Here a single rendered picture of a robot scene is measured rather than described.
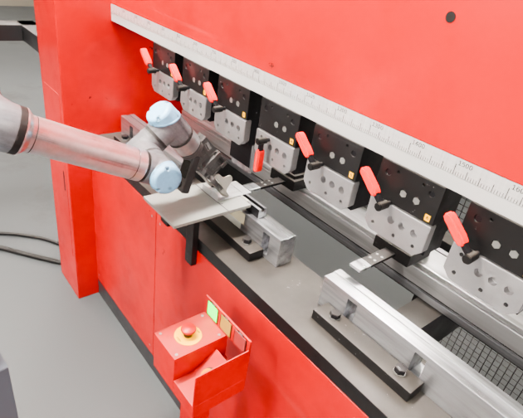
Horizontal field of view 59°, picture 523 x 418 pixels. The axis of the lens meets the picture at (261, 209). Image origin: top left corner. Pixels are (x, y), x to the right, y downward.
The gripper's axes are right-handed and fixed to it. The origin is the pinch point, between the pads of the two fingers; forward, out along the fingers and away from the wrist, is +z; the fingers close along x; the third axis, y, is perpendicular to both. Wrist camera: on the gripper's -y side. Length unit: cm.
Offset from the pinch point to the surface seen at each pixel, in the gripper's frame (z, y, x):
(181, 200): -7.6, -10.0, 0.9
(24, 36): -23, -2, 136
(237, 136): -12.9, 14.0, -3.2
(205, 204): -4.3, -6.1, -4.2
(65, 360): 53, -94, 49
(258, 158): -14.9, 11.3, -17.5
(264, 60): -30.2, 29.4, -10.1
